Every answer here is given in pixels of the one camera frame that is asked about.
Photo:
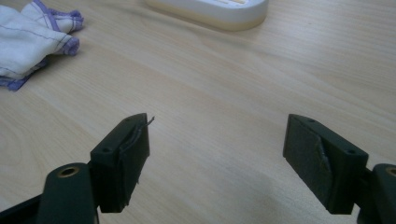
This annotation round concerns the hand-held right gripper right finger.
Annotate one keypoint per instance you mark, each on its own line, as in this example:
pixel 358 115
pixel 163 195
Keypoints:
pixel 320 161

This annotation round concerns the white cloth with purple edging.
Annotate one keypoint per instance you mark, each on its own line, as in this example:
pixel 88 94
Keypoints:
pixel 28 43

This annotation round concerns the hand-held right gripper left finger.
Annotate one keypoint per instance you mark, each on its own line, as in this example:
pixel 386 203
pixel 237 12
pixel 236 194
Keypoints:
pixel 124 161

